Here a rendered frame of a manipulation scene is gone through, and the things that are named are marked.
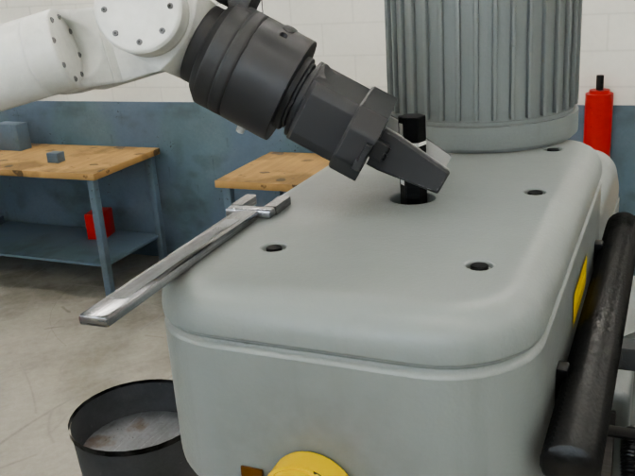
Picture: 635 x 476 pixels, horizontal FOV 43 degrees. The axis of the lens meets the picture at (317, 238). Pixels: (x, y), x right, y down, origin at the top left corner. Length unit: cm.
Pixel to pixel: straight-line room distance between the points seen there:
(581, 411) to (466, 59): 38
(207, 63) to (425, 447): 32
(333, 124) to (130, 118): 552
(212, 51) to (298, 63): 6
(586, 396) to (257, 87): 32
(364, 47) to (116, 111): 201
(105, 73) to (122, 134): 548
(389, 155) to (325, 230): 8
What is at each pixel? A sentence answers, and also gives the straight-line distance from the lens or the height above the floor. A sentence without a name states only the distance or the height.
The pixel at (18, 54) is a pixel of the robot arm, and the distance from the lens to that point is 68.
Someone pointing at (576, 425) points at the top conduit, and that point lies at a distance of 51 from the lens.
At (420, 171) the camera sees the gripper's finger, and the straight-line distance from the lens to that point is 62.
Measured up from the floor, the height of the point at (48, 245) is 23.
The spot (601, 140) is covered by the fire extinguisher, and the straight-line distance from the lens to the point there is 479.
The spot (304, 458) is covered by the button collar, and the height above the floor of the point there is 179.
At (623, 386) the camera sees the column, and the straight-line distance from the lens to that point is 114.
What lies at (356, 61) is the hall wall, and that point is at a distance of 519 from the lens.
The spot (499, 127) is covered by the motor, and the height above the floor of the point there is 192.
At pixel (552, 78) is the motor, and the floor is 196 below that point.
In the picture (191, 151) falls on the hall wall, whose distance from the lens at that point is 587.
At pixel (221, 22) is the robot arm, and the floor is 204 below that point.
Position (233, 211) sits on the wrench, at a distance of 64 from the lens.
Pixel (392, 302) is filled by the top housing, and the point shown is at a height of 189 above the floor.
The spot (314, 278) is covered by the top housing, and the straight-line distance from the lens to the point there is 50.
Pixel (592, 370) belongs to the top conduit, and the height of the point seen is 181.
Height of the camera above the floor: 208
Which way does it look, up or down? 19 degrees down
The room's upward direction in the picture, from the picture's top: 4 degrees counter-clockwise
